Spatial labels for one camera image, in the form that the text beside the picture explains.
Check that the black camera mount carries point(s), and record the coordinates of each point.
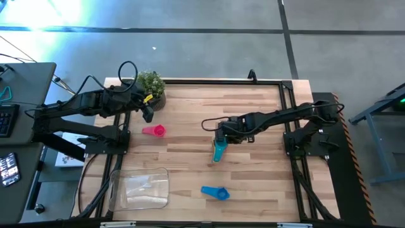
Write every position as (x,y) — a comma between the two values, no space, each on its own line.
(252,76)

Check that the black aluminium table frame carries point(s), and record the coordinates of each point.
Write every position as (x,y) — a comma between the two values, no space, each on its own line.
(221,82)

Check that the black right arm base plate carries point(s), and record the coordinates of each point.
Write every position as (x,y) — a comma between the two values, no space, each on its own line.
(316,149)

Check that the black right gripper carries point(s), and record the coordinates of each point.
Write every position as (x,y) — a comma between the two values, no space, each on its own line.
(231,130)

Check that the red measuring cup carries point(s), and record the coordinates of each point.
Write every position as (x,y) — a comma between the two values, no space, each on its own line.
(158,130)

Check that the white table bracket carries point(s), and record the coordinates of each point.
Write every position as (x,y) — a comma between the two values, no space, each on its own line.
(294,225)
(117,224)

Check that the black smartphone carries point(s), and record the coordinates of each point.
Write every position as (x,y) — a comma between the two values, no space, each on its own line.
(9,169)

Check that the clear plastic basket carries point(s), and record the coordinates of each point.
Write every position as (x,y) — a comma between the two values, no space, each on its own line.
(139,190)

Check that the black device with green light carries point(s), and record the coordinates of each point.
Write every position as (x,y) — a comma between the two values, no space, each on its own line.
(398,101)

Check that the blue measuring cup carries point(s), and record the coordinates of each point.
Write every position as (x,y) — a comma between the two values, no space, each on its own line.
(221,193)

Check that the teal carabiner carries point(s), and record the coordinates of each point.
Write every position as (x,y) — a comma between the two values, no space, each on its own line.
(6,95)

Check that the black mat with hazard stripe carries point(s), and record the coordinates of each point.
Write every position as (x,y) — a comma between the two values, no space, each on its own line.
(341,177)

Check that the teal measuring cup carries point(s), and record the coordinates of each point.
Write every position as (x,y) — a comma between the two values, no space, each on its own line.
(219,152)

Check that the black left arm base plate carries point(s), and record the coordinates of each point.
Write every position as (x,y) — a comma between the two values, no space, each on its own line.
(101,149)

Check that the potted plant in ribbed pot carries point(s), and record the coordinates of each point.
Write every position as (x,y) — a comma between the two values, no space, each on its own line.
(155,84)

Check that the white box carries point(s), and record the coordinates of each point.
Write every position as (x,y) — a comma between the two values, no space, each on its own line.
(68,160)

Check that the dark grey side table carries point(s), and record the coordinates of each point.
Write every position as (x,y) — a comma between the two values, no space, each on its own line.
(19,199)

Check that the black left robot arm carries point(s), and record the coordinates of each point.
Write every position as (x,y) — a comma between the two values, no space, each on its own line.
(88,101)

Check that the blue-grey metal stand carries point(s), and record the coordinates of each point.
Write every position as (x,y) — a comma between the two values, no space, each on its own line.
(373,133)

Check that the grey side desk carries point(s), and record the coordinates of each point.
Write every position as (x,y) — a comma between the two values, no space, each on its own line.
(28,82)

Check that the black keyboard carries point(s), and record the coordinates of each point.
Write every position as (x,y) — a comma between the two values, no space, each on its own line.
(8,120)

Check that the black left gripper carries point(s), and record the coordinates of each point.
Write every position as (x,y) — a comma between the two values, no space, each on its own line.
(139,98)

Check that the black support beam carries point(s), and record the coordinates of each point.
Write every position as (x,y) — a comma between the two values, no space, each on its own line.
(63,151)

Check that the black round knob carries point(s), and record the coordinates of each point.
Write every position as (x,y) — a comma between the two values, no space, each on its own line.
(39,209)

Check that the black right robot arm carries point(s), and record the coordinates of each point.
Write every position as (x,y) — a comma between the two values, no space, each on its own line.
(278,117)

